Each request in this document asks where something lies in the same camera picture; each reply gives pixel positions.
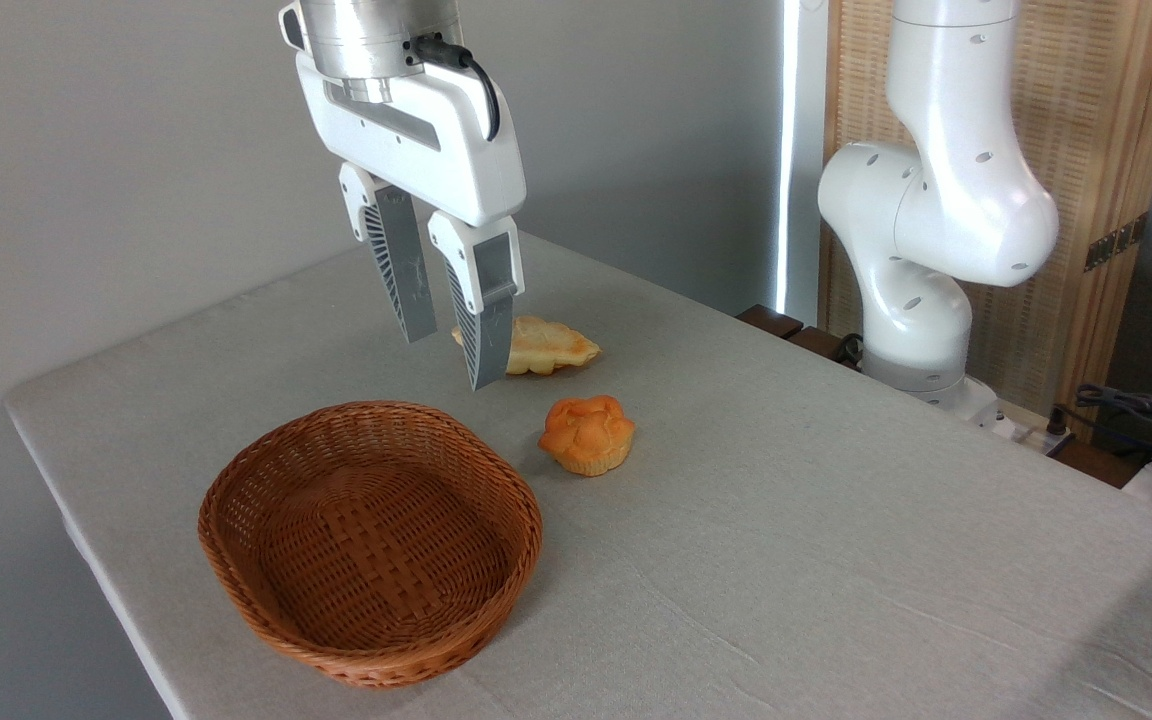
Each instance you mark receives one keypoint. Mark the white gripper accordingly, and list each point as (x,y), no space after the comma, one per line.
(436,140)

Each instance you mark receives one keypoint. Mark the orange muffin bread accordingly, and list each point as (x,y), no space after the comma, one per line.
(588,435)

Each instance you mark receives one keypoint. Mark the flat yellow leaf-shaped bread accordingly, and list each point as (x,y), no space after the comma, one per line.
(556,345)

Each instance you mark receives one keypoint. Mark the brown wicker basket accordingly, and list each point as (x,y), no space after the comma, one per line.
(376,540)

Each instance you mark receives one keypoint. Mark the dark brown wooden furniture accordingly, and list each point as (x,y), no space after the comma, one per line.
(781,325)

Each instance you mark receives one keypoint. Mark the grey tablecloth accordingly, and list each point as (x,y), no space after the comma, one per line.
(786,560)

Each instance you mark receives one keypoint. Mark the dark metal screen hinge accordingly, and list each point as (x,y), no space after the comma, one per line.
(1116,242)

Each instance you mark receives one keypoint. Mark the white vertical window frame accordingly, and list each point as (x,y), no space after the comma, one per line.
(801,150)

